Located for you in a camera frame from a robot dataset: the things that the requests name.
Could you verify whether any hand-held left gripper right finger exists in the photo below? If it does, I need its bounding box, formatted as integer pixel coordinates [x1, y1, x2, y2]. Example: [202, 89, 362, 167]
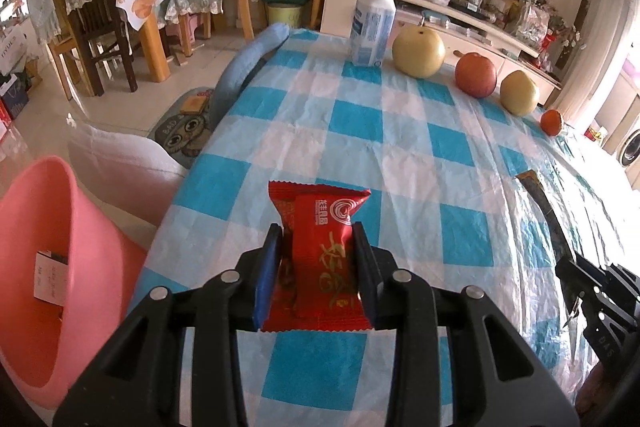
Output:
[352, 222, 581, 427]

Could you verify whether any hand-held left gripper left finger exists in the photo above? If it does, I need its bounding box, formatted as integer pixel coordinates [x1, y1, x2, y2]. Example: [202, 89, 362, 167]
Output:
[52, 223, 284, 427]

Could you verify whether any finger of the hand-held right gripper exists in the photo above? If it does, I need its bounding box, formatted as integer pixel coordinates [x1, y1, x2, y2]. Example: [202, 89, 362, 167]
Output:
[555, 252, 640, 309]
[561, 281, 640, 381]

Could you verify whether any red snack packet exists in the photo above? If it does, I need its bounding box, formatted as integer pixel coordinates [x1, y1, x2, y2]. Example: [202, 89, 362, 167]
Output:
[261, 180, 372, 334]

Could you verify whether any dark long wrapper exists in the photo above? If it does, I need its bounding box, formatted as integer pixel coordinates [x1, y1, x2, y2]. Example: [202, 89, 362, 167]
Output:
[515, 171, 585, 329]

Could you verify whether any white paper label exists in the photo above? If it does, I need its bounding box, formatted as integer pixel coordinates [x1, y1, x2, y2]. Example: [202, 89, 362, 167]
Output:
[33, 248, 69, 309]

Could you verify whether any pink plastic basin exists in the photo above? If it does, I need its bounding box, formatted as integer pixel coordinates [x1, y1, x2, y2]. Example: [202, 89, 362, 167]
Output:
[0, 156, 151, 412]

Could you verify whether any person's right hand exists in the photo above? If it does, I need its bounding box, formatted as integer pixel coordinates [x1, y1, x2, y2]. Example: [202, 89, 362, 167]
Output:
[575, 371, 612, 427]

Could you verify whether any blue checked tablecloth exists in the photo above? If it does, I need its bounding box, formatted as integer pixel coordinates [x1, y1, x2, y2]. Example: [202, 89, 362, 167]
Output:
[122, 27, 621, 427]

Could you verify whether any washing machine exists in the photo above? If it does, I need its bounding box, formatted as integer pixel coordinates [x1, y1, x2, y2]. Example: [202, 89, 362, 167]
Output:
[614, 117, 640, 172]

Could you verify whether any small orange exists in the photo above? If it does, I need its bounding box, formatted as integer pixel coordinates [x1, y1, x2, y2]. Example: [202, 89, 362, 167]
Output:
[540, 109, 565, 136]

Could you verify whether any cat floor mat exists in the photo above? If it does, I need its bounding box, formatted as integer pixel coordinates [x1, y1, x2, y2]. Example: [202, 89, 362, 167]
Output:
[148, 87, 217, 171]

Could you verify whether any white plastic stool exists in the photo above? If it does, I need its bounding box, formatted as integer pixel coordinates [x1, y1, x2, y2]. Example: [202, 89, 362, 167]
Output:
[67, 122, 184, 248]

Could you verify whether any small yellow pear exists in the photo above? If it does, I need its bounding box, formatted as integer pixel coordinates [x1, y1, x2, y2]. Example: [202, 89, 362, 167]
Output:
[501, 70, 541, 116]

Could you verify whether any red apple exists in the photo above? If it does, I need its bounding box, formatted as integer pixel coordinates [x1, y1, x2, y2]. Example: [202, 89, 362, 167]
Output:
[455, 52, 498, 98]

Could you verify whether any large yellow pear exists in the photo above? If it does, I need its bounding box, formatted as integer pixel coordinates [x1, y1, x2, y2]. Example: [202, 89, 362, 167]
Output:
[391, 26, 446, 79]

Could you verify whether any wooden dining table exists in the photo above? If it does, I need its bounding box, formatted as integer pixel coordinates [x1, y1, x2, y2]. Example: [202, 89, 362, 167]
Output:
[116, 0, 173, 84]

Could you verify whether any white curtain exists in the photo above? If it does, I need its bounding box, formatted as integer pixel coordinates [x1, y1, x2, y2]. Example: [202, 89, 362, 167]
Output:
[557, 0, 631, 128]

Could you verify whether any small pink stool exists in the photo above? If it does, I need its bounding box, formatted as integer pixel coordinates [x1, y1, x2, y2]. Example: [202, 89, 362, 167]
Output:
[172, 14, 211, 58]

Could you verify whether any white bottle with blue label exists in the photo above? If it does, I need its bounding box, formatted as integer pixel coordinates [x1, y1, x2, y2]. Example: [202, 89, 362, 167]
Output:
[349, 0, 397, 68]

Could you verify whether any green waste bin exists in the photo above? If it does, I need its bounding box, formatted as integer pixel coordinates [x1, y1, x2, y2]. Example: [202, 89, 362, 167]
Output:
[266, 2, 304, 30]

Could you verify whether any clear wrapped gift basket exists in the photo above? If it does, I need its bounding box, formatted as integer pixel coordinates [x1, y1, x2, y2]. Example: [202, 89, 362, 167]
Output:
[510, 0, 551, 50]

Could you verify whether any cream television cabinet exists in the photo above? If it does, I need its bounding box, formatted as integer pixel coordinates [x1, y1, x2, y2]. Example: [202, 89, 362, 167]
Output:
[307, 0, 563, 90]

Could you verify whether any green lace cloth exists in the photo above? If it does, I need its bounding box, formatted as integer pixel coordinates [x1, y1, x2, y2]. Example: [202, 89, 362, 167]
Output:
[165, 0, 225, 25]

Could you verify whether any dark wooden chair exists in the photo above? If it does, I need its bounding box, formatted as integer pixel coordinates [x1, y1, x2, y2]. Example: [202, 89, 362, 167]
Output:
[52, 0, 138, 96]

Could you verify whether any wooden dining chair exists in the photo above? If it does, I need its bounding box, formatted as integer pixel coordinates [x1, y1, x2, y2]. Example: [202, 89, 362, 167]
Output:
[26, 0, 96, 102]

